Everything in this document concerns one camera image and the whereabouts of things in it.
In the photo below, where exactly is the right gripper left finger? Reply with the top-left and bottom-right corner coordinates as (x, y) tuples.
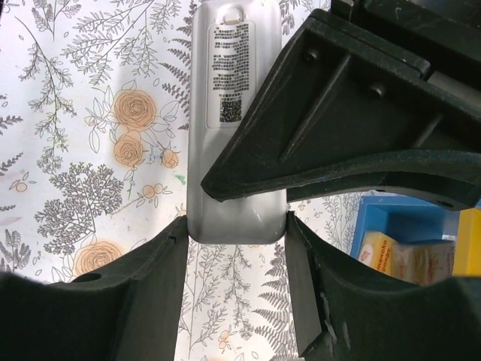
(1, 217), (188, 360)

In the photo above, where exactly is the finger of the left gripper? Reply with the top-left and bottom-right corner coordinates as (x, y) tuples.
(201, 9), (480, 211)

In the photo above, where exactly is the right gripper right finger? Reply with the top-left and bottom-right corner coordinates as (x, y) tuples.
(285, 213), (480, 360)

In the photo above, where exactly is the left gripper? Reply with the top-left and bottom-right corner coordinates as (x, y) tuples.
(330, 1), (480, 110)

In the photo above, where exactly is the white remote control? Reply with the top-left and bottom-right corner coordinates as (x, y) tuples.
(186, 1), (286, 244)

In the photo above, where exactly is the yellow soap pack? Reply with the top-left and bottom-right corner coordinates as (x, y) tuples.
(357, 231), (398, 277)

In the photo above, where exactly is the white soap pack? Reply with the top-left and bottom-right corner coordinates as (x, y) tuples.
(392, 240), (455, 286)

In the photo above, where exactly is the blue yellow pink shelf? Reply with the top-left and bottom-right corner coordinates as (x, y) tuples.
(350, 196), (480, 276)

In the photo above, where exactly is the floral table cloth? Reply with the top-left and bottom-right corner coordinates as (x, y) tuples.
(0, 0), (362, 361)

